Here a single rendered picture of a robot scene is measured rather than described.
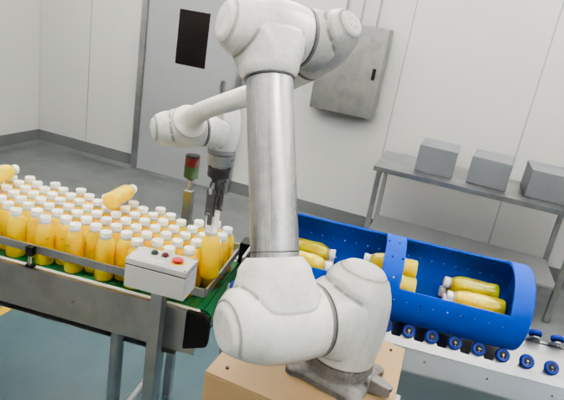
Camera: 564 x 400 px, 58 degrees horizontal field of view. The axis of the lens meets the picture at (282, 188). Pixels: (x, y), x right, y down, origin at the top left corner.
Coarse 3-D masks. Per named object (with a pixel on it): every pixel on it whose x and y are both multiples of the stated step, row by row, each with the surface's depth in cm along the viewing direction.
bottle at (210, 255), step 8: (208, 240) 173; (216, 240) 174; (208, 248) 173; (216, 248) 174; (208, 256) 173; (216, 256) 174; (208, 264) 174; (216, 264) 175; (200, 272) 177; (208, 272) 175; (216, 272) 176
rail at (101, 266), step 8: (0, 240) 181; (8, 240) 181; (16, 240) 180; (24, 248) 180; (40, 248) 179; (48, 248) 178; (48, 256) 179; (56, 256) 178; (64, 256) 177; (72, 256) 176; (80, 264) 177; (88, 264) 176; (96, 264) 175; (104, 264) 175; (112, 272) 175; (120, 272) 174; (200, 288) 169; (200, 296) 170
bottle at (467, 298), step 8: (456, 296) 166; (464, 296) 164; (472, 296) 164; (480, 296) 164; (488, 296) 165; (472, 304) 163; (480, 304) 163; (488, 304) 163; (496, 304) 162; (504, 304) 162; (496, 312) 162; (504, 312) 162
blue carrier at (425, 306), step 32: (320, 224) 187; (352, 256) 191; (384, 256) 164; (416, 256) 185; (448, 256) 181; (480, 256) 173; (416, 288) 187; (512, 288) 177; (416, 320) 165; (448, 320) 161; (480, 320) 158; (512, 320) 156
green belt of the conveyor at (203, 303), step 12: (0, 252) 186; (36, 264) 182; (240, 264) 208; (84, 276) 180; (228, 276) 198; (216, 288) 186; (168, 300) 174; (192, 300) 176; (204, 300) 178; (216, 300) 180
